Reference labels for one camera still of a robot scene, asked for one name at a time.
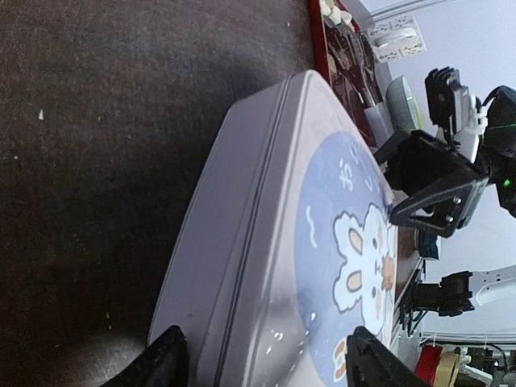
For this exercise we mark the tin box with dividers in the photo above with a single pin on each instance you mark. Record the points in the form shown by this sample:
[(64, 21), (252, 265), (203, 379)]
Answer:
[(216, 212)]

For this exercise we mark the grey blue small bowl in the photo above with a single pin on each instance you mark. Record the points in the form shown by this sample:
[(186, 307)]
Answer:
[(401, 105)]

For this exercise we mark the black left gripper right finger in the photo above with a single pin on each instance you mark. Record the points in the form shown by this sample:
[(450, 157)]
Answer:
[(371, 364)]

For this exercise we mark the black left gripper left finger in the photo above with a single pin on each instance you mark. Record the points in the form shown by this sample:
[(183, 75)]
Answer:
[(165, 362)]

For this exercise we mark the bunny tin lid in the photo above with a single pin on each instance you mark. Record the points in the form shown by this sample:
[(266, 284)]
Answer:
[(318, 257)]

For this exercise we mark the yellow inside floral mug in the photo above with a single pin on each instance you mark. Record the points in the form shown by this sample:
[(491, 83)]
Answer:
[(396, 38)]

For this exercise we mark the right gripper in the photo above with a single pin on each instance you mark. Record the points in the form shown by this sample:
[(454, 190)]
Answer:
[(445, 174)]

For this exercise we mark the white handled tongs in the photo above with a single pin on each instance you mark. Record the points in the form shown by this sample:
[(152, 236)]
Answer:
[(360, 69)]

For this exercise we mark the green small bowl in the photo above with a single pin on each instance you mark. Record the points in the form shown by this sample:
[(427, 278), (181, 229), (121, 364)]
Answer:
[(417, 115)]

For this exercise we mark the red chocolate tray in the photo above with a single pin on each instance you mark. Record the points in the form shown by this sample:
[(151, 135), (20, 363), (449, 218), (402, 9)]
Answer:
[(329, 59)]

